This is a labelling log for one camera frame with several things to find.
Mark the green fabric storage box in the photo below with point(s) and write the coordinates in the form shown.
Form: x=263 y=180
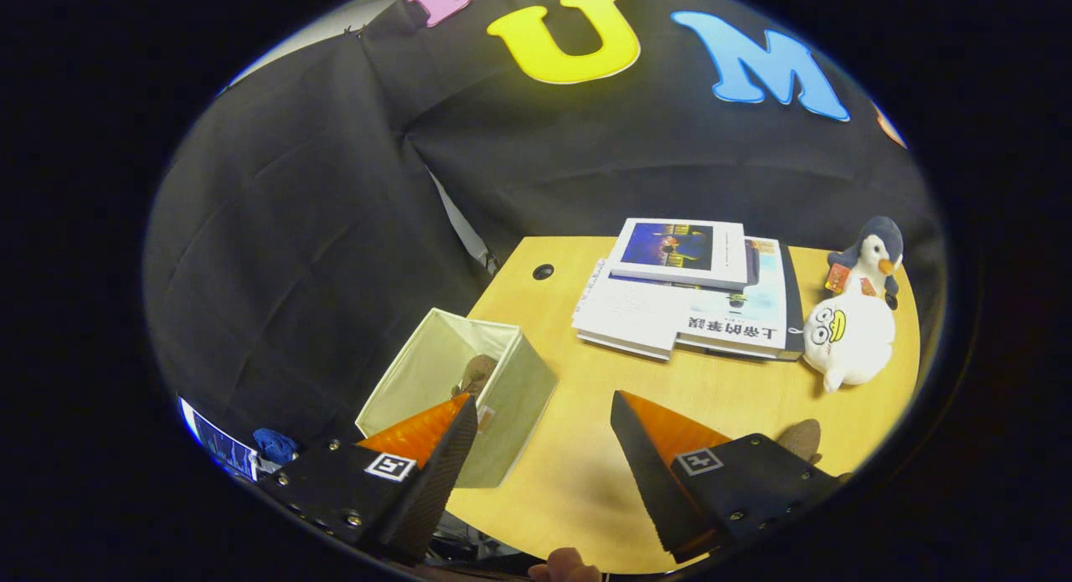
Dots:
x=519 y=406

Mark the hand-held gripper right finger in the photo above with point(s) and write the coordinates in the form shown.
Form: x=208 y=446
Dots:
x=662 y=498

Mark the white seal plush toy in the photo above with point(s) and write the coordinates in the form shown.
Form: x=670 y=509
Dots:
x=850 y=339

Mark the pale blue cover book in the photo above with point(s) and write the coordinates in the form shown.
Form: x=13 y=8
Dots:
x=754 y=306

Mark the dark cover book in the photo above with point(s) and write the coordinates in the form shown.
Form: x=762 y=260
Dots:
x=791 y=297

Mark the blue cloth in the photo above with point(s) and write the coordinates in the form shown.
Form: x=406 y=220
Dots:
x=275 y=445

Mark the blue photo cover book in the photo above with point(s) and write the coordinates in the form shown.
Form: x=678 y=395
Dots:
x=670 y=247

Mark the printed colour poster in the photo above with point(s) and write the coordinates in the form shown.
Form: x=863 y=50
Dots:
x=222 y=448

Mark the grey penguin plush toy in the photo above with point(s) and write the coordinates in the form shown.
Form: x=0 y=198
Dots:
x=875 y=255

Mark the black cloth clamp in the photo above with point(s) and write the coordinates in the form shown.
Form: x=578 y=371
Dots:
x=490 y=262

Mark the brown fuzzy shoe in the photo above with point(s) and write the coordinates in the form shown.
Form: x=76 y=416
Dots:
x=479 y=371
x=800 y=438

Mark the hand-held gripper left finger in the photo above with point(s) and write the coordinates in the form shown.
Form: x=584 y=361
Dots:
x=435 y=490

